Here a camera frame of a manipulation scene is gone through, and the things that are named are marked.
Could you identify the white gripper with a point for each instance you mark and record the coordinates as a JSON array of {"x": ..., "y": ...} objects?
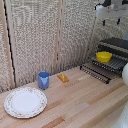
[{"x": 111, "y": 11}]

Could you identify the yellow bowl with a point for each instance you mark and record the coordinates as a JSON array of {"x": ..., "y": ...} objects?
[{"x": 104, "y": 56}]

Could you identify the black dish rack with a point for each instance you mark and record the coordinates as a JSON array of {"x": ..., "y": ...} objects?
[{"x": 115, "y": 65}]

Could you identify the white floral rim plate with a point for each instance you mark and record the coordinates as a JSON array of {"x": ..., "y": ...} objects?
[{"x": 25, "y": 102}]

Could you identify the orange block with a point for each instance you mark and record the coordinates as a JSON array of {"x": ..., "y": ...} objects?
[{"x": 62, "y": 78}]

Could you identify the woven folding screen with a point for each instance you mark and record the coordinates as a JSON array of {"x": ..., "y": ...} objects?
[{"x": 33, "y": 36}]

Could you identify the blue cup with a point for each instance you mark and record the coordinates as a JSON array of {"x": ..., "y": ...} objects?
[{"x": 43, "y": 80}]

